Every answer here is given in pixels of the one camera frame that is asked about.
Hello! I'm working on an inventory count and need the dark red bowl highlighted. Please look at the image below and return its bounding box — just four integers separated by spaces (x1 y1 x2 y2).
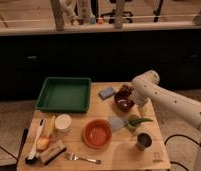
114 91 134 111

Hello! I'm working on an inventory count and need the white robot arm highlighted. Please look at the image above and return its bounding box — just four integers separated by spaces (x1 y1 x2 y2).
132 70 201 171

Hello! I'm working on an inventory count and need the green plastic tray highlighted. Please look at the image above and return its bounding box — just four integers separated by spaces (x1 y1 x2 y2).
36 77 91 113

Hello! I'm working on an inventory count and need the green toy vegetable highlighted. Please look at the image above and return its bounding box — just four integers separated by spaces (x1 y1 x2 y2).
127 115 152 130

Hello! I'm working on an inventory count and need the dark red snack pile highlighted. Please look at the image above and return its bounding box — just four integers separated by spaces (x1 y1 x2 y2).
121 84 134 94

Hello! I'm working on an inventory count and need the dark metal cup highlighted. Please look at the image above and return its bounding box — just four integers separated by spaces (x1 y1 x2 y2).
136 133 152 151

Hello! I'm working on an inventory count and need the blue sponge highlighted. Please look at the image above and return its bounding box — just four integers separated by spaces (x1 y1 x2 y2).
99 87 116 100

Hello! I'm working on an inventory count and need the orange bowl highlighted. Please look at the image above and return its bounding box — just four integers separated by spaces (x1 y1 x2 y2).
82 119 112 149

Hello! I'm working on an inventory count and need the white cup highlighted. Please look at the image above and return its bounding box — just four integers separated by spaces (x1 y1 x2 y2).
55 114 72 132

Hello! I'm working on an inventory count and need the silver fork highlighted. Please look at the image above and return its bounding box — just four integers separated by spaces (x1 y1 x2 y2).
65 153 102 165

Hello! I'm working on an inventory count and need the yellow banana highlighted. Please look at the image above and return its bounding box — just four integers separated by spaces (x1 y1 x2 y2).
44 116 55 137

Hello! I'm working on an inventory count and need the wooden block brush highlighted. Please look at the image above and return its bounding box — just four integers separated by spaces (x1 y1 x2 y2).
40 140 66 165

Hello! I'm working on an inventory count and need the orange fruit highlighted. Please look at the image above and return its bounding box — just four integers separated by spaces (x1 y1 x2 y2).
36 137 50 151

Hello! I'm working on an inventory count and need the wooden railing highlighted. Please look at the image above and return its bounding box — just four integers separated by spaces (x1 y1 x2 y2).
0 0 201 36

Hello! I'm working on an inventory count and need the black cable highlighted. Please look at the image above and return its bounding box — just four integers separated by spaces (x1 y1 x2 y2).
164 133 201 171

